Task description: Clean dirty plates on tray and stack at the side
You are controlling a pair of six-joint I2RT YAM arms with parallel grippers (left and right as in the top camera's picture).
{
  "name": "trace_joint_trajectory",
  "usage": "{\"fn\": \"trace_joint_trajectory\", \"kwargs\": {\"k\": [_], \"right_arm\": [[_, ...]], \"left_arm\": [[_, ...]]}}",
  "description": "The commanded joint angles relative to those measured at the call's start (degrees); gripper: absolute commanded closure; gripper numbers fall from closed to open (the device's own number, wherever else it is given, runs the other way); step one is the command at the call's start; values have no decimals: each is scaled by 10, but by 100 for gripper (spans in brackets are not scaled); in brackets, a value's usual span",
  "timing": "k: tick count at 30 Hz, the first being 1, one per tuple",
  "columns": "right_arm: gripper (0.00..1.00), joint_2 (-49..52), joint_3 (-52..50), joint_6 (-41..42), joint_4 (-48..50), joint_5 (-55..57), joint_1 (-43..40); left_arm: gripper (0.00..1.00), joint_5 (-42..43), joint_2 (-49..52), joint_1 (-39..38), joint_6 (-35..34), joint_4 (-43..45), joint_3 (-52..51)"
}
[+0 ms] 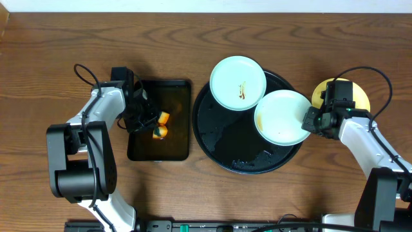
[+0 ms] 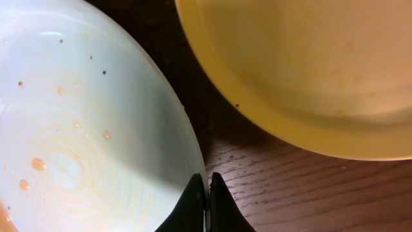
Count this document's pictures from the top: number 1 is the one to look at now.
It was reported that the green and yellow sponge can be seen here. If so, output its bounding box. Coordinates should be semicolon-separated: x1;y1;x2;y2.
152;111;170;139

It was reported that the yellow plate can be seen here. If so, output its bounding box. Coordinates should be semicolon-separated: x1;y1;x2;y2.
311;78;371;111

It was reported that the light blue plate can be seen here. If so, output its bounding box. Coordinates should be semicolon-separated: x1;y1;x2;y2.
209;56;267;111
254;90;312;146

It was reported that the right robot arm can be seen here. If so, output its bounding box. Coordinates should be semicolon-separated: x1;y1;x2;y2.
302;106;411;231

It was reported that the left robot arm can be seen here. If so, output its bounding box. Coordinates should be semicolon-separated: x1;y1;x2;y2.
46;81;149;231

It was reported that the black rectangular tray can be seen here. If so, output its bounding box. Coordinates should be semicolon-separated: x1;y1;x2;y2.
127;80;191;161

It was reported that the black round tray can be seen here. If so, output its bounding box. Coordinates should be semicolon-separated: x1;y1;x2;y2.
192;84;302;175

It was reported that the left black cable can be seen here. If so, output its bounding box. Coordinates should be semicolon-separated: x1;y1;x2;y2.
73;63;117;232

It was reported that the black cable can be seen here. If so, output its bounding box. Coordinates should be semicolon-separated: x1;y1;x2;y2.
73;63;117;232
331;66;412;178

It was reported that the right black cable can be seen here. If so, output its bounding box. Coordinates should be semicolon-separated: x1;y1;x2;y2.
331;66;412;178

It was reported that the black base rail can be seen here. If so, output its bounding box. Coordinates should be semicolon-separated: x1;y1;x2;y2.
63;219;326;232

